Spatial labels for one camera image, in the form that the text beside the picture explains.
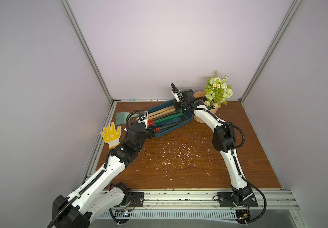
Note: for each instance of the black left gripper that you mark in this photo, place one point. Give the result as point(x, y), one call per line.
point(149, 132)

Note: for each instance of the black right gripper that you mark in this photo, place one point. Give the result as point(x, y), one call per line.
point(179, 97)

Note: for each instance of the grey hoe red grip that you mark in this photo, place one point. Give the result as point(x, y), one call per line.
point(165, 127)

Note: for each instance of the wooden handle hoe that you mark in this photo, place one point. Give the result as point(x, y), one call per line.
point(169, 111)
point(160, 111)

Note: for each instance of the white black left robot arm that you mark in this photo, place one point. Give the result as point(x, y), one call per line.
point(82, 206)

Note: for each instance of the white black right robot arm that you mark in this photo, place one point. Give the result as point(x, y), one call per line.
point(227, 138)

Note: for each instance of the teal plastic storage box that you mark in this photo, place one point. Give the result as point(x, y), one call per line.
point(185, 119)

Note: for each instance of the mint green hand brush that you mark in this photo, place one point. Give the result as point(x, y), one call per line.
point(121, 118)

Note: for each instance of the yellow white work glove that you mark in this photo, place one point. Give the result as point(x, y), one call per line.
point(111, 135)

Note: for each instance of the green artificial flowers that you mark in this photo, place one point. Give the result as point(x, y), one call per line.
point(217, 91)

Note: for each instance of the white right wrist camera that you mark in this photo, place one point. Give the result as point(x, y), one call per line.
point(178, 96)

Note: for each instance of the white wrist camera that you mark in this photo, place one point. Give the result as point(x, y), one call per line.
point(178, 96)
point(143, 117)

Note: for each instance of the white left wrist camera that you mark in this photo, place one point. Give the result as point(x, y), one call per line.
point(143, 117)

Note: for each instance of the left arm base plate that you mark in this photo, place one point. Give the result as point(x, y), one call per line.
point(134, 199)

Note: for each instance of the aluminium front rail frame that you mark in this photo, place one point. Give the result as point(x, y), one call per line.
point(195, 204)

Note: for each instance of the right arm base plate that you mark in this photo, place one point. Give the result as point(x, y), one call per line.
point(230, 199)

